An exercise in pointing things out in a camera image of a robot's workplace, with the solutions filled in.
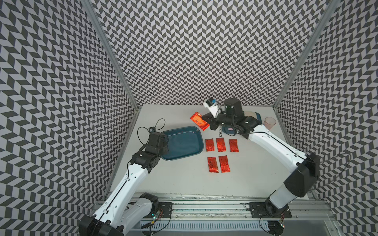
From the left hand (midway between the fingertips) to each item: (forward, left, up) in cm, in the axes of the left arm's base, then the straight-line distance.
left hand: (160, 145), depth 79 cm
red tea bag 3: (+9, -36, -15) cm, 40 cm away
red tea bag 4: (+9, -44, -15) cm, 48 cm away
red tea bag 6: (-4, -37, -16) cm, 40 cm away
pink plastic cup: (+25, -72, -12) cm, 77 cm away
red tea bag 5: (-6, -30, -15) cm, 34 cm away
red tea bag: (+7, -23, +10) cm, 26 cm away
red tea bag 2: (+8, -28, -15) cm, 33 cm away
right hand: (+9, -24, +12) cm, 28 cm away
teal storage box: (+3, -13, -2) cm, 13 cm away
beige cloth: (+40, -63, -18) cm, 77 cm away
